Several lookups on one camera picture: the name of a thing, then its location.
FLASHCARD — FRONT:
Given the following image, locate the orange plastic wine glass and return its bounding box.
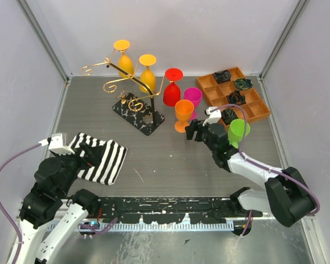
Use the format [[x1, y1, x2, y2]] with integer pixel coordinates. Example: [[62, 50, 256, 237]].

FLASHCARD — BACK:
[[174, 100, 194, 133]]

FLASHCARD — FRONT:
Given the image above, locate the red plastic wine glass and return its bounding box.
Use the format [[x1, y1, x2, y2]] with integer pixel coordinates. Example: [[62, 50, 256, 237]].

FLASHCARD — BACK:
[[163, 68, 183, 107]]

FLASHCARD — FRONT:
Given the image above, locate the gold wine glass rack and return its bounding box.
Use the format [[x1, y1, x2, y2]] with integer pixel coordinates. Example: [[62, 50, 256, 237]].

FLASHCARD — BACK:
[[80, 57, 165, 136]]

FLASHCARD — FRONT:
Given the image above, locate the yellow plastic wine glass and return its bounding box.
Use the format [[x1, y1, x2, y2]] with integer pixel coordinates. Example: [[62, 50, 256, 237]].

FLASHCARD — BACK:
[[114, 40, 134, 75]]

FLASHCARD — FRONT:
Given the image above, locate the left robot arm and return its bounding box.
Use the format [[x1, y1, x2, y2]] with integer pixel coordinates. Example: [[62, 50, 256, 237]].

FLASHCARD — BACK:
[[8, 137, 105, 263]]

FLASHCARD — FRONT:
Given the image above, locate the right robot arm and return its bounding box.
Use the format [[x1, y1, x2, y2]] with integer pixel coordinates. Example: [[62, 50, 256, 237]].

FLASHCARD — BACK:
[[185, 119, 317, 227]]

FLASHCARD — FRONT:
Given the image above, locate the green plastic wine glass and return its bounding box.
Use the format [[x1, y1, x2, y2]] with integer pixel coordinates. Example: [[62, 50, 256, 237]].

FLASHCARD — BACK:
[[228, 119, 250, 149]]

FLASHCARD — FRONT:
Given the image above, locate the pink plastic wine glass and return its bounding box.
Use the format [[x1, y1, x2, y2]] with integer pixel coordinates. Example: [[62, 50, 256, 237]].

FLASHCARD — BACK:
[[184, 87, 202, 120]]

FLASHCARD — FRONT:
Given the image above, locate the black white striped cloth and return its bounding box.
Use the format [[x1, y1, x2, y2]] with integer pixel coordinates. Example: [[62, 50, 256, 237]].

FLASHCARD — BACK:
[[69, 133, 128, 186]]

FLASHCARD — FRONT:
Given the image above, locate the dark rose bottom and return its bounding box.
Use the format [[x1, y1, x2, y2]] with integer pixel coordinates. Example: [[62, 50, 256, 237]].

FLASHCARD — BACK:
[[222, 108, 238, 125]]

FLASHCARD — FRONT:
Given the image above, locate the dark red rose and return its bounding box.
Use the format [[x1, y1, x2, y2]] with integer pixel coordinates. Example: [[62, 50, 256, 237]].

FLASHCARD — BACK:
[[227, 91, 246, 106]]

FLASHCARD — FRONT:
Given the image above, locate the dark green rose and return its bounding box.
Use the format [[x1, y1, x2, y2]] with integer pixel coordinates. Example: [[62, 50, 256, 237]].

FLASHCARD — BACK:
[[234, 78, 253, 91]]

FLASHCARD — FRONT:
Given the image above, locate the dark rose top left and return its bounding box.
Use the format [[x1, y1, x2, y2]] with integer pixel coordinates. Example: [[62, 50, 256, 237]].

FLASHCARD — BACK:
[[212, 70, 232, 84]]

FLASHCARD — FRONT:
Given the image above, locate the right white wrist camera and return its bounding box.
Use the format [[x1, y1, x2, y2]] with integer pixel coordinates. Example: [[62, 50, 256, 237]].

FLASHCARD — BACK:
[[203, 106, 222, 126]]

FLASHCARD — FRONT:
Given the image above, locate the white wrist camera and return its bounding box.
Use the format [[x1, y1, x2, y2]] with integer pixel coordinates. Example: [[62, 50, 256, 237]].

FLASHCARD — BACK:
[[38, 133, 75, 155], [203, 106, 222, 126]]

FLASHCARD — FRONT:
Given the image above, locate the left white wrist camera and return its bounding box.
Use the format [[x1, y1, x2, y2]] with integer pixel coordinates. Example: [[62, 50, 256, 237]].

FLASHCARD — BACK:
[[38, 133, 75, 155]]

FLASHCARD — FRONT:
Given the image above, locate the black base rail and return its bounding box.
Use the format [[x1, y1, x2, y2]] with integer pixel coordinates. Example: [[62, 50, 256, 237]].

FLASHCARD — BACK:
[[88, 196, 263, 224]]

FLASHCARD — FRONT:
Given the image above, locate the white slotted cable duct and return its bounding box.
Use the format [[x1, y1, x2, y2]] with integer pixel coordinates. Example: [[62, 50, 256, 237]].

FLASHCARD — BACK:
[[48, 221, 234, 233]]

